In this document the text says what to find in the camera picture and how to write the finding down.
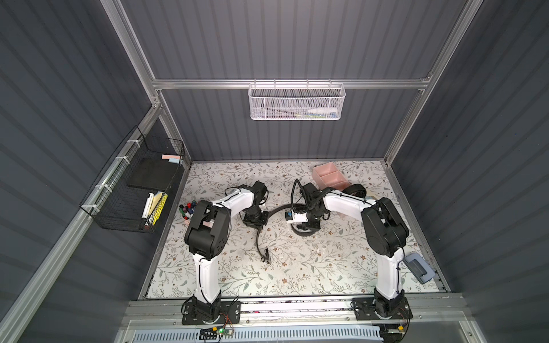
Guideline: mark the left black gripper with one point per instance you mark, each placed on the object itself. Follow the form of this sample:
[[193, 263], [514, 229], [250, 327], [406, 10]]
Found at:
[[255, 219]]

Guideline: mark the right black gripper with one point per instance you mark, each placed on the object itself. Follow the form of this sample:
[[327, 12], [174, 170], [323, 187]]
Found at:
[[310, 218]]

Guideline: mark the long black leather belt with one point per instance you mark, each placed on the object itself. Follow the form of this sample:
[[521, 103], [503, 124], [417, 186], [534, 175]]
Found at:
[[356, 190]]

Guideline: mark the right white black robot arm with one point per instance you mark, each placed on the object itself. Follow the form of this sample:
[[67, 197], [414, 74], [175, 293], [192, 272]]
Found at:
[[385, 230]]

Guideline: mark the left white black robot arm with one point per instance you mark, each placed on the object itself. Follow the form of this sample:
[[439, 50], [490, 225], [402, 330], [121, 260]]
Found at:
[[209, 231]]

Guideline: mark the pink compartment storage tray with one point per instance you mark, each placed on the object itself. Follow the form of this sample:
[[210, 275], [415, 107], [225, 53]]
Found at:
[[328, 175]]

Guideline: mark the floral table mat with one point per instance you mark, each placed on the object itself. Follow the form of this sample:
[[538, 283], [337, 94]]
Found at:
[[336, 260]]

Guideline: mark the pink pen cup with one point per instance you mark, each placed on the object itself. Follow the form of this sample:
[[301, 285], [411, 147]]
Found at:
[[187, 210]]

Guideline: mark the pastel sticky notes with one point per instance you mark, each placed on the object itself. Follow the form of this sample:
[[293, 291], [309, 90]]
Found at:
[[174, 159]]

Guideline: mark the yellow highlighter pack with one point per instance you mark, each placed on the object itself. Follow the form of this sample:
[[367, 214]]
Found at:
[[157, 205]]

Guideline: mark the white marker in basket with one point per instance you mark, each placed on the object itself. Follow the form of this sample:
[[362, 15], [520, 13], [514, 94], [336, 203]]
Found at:
[[147, 206]]

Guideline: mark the black notebook in basket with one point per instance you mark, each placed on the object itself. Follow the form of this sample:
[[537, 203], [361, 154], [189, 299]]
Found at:
[[152, 174]]

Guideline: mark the grey blue stapler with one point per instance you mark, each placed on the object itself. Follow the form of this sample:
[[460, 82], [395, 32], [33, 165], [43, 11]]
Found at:
[[419, 267]]

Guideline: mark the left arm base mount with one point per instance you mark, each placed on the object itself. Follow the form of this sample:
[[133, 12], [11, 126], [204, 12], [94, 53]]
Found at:
[[219, 312]]

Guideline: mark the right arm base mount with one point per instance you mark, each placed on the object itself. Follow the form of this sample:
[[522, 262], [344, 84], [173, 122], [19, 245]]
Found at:
[[378, 308]]

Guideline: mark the white wire mesh basket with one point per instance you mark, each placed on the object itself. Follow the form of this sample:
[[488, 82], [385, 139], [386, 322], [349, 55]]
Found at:
[[296, 100]]

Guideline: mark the black wire wall basket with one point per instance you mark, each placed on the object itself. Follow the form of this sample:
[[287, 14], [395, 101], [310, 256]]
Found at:
[[133, 193]]

